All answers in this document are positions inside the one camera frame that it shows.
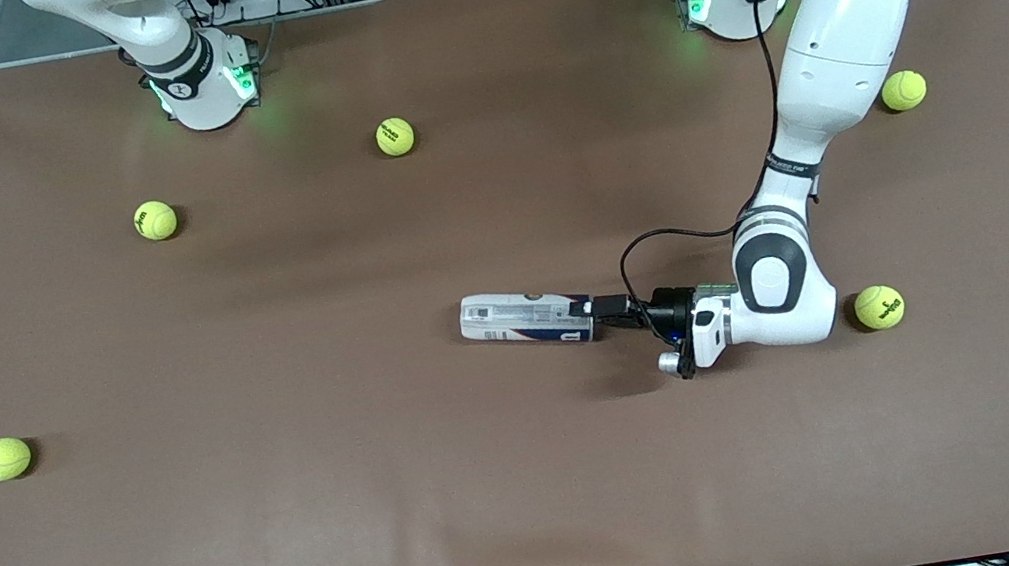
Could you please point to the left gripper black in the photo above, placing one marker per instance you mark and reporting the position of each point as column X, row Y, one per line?
column 667, row 307

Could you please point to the clear Wilson tennis ball can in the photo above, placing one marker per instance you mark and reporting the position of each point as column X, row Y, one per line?
column 516, row 322

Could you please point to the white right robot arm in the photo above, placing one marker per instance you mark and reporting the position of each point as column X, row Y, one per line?
column 202, row 98

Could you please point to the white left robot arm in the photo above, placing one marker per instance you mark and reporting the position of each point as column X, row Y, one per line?
column 842, row 47

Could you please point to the yellow green tennis ball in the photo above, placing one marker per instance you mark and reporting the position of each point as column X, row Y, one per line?
column 4, row 458
column 879, row 307
column 905, row 90
column 155, row 220
column 395, row 136

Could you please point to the brown table cover mat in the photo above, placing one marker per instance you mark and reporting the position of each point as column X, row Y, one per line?
column 297, row 508

